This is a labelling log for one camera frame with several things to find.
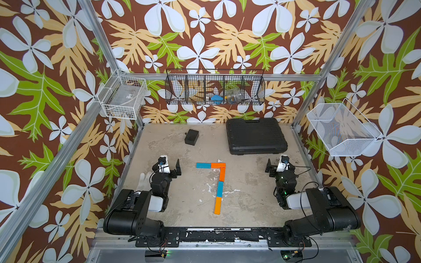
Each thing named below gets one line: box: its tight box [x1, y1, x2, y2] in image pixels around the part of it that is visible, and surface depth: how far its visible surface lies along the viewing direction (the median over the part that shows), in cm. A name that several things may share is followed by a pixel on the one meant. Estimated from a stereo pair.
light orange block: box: [213, 196, 223, 215], surface depth 86 cm
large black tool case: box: [225, 117, 289, 156], surface depth 107 cm
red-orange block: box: [219, 167, 226, 182], surface depth 98 cm
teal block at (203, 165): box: [195, 162, 212, 169], surface depth 100 cm
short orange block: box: [211, 162, 226, 169], surface depth 100 cm
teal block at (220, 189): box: [216, 181, 225, 198], surface depth 93 cm
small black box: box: [184, 128, 199, 146], surface depth 111 cm
